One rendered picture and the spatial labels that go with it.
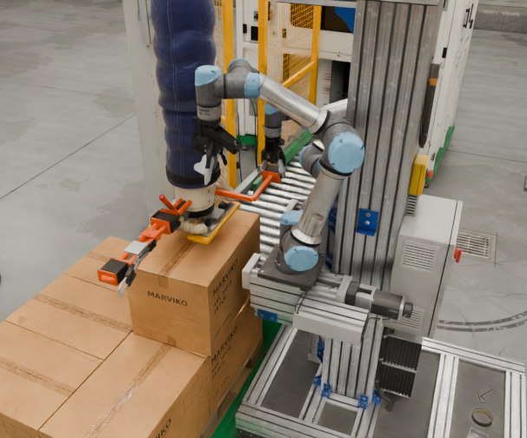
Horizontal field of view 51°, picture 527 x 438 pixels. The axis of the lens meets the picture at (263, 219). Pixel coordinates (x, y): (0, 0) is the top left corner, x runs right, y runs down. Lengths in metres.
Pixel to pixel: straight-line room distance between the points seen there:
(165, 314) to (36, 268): 1.86
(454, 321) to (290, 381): 1.27
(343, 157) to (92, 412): 1.41
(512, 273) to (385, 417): 1.82
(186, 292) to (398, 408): 1.18
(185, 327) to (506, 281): 2.43
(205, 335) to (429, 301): 0.94
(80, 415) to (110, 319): 0.55
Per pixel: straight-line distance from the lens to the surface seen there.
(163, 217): 2.22
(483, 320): 3.76
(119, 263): 1.99
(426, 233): 2.13
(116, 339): 2.67
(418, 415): 2.83
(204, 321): 2.38
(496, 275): 4.17
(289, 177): 3.92
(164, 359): 2.53
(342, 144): 1.75
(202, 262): 2.38
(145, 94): 3.74
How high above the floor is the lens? 2.36
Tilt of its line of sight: 32 degrees down
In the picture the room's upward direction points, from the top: straight up
